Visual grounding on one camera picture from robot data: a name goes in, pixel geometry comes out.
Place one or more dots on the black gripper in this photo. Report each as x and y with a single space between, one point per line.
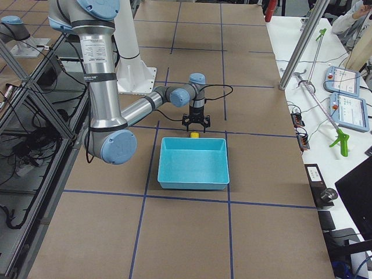
196 111

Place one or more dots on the yellow beetle toy car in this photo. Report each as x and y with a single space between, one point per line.
194 135

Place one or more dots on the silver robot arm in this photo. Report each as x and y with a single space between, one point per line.
107 136

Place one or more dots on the light blue plastic bin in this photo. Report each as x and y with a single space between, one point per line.
193 163

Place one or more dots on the orange black connector block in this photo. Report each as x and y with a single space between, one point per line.
297 120

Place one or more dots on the red fire extinguisher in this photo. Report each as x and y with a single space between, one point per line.
271 7

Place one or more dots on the green grabber tool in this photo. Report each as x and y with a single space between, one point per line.
341 138

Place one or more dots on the upper teach pendant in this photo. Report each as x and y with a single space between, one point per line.
342 80

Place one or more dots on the teach pendant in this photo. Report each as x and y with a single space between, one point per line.
342 80
349 111

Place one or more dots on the metal knob on block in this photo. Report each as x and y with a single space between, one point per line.
328 196

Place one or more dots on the lower teach pendant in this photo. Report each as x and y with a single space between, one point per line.
349 111

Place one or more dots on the black monitor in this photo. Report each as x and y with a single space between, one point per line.
355 191

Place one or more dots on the seated person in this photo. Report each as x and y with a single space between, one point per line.
351 26

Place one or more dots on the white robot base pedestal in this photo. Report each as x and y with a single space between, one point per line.
133 75

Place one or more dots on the black aluminium frame rack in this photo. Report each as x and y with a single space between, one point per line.
43 100

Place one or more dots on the aluminium frame post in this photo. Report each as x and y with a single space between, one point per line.
304 39

